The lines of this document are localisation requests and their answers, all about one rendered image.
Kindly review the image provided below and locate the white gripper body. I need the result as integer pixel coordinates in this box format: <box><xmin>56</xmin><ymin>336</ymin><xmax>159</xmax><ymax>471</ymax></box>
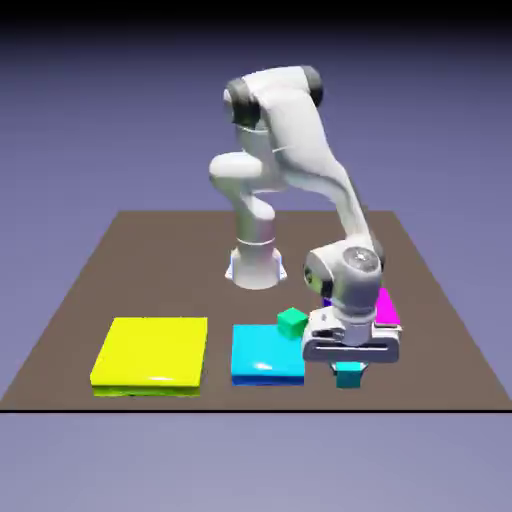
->
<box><xmin>301</xmin><ymin>330</ymin><xmax>402</xmax><ymax>365</ymax></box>

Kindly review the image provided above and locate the small teal cube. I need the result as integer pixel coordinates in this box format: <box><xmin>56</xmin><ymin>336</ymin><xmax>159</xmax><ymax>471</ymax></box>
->
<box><xmin>335</xmin><ymin>361</ymin><xmax>364</xmax><ymax>390</ymax></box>

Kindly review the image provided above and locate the small green cube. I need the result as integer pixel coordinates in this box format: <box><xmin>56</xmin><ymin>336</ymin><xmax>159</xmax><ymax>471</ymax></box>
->
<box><xmin>276</xmin><ymin>306</ymin><xmax>310</xmax><ymax>341</ymax></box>

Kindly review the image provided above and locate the large cyan box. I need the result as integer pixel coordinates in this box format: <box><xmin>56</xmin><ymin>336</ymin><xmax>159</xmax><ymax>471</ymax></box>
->
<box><xmin>230</xmin><ymin>323</ymin><xmax>306</xmax><ymax>388</ymax></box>

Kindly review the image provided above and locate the large magenta box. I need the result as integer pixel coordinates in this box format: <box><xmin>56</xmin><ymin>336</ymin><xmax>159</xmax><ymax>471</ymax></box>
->
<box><xmin>374</xmin><ymin>287</ymin><xmax>402</xmax><ymax>326</ymax></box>

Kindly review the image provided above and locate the large yellow box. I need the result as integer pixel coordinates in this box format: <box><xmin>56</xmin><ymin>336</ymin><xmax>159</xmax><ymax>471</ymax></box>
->
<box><xmin>89</xmin><ymin>316</ymin><xmax>209</xmax><ymax>398</ymax></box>

